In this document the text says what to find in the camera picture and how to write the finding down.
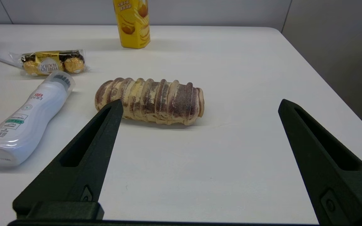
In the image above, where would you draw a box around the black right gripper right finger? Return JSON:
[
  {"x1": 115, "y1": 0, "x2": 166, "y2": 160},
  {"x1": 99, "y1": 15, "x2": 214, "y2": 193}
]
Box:
[{"x1": 278, "y1": 99, "x2": 362, "y2": 226}]

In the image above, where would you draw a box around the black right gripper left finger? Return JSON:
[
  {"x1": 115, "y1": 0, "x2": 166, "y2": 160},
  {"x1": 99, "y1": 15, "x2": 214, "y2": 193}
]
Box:
[{"x1": 12, "y1": 99, "x2": 124, "y2": 220}]

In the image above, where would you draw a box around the beige seashell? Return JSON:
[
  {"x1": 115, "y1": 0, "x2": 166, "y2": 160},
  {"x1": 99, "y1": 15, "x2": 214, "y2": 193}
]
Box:
[{"x1": 94, "y1": 78, "x2": 205, "y2": 126}]

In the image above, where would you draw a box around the white plastic bottle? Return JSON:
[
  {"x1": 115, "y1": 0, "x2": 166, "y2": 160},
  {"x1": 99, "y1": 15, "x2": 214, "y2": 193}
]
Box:
[{"x1": 0, "y1": 71, "x2": 75, "y2": 166}]

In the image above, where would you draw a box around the gold chocolate balls pack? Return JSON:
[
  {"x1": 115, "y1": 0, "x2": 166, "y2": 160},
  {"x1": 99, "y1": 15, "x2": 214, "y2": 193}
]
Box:
[{"x1": 8, "y1": 49, "x2": 86, "y2": 76}]

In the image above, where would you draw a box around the tall yellow snack box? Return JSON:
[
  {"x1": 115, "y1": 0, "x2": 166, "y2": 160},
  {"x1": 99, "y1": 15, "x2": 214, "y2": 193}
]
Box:
[{"x1": 113, "y1": 0, "x2": 151, "y2": 49}]

